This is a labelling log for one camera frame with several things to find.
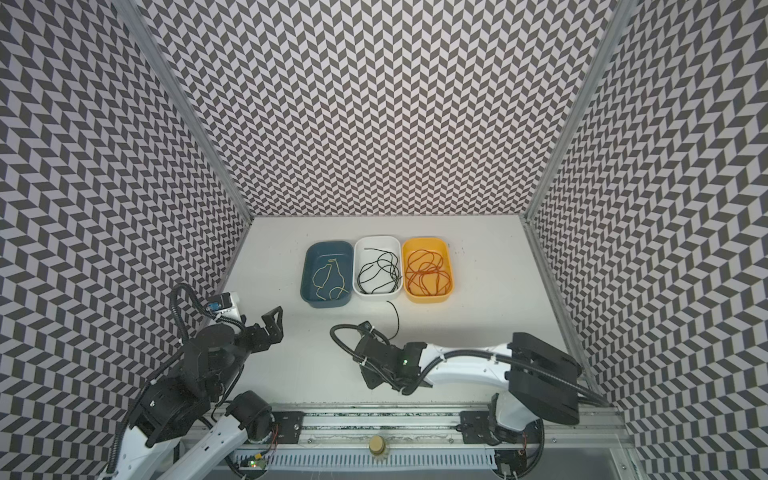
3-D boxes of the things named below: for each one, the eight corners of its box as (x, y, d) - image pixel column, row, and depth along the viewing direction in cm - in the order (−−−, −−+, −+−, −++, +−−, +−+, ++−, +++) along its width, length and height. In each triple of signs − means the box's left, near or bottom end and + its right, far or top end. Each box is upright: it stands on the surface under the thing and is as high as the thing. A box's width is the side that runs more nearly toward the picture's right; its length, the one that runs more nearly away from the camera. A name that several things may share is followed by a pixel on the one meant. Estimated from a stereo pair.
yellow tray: (402, 302, 96) (402, 294, 92) (402, 246, 111) (402, 237, 107) (454, 302, 96) (456, 294, 92) (446, 246, 111) (448, 237, 107)
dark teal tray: (297, 307, 96) (292, 298, 91) (311, 250, 111) (307, 240, 106) (351, 307, 96) (349, 298, 91) (358, 250, 111) (356, 240, 106)
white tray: (351, 299, 98) (348, 289, 93) (357, 246, 112) (355, 235, 107) (402, 299, 98) (402, 289, 93) (402, 246, 112) (402, 235, 107)
